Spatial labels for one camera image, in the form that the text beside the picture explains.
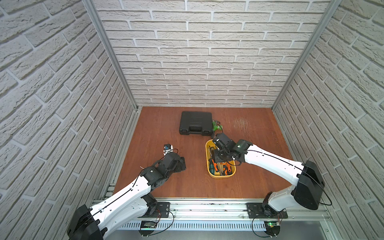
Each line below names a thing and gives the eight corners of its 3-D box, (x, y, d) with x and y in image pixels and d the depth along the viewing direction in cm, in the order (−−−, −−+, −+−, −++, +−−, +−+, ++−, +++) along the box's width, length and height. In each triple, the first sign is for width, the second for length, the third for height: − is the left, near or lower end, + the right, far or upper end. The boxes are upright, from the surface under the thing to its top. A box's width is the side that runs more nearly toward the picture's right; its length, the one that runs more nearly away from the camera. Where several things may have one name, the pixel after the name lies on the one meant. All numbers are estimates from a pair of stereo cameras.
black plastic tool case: (179, 135, 104) (179, 130, 100) (181, 116, 116) (180, 111, 111) (212, 135, 105) (213, 130, 100) (210, 117, 116) (211, 111, 111)
